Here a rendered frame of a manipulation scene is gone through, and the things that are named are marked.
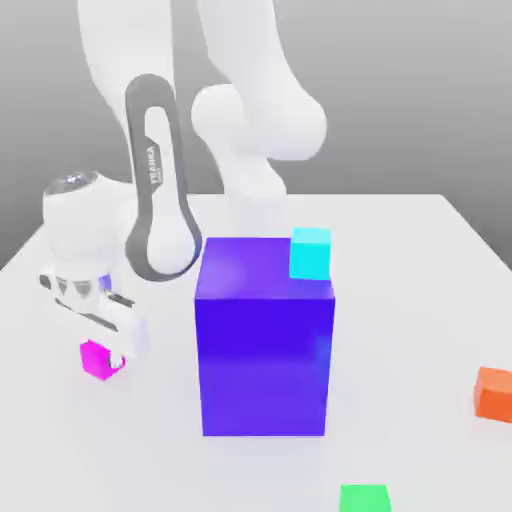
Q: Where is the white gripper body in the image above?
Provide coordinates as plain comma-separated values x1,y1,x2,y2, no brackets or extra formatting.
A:
53,294,150,360

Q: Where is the small magenta cube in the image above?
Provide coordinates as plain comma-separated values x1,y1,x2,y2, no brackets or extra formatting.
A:
79,339,127,381

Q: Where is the small cyan cube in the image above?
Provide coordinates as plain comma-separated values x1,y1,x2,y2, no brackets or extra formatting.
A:
288,227,332,282

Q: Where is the small green cube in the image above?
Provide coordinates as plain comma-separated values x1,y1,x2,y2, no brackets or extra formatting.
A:
339,484,392,512

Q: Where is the small orange cube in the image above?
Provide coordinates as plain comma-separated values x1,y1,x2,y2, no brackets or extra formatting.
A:
474,366,512,424

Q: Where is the large blue box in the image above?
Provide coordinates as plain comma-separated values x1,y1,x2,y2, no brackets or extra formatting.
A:
194,236,336,438

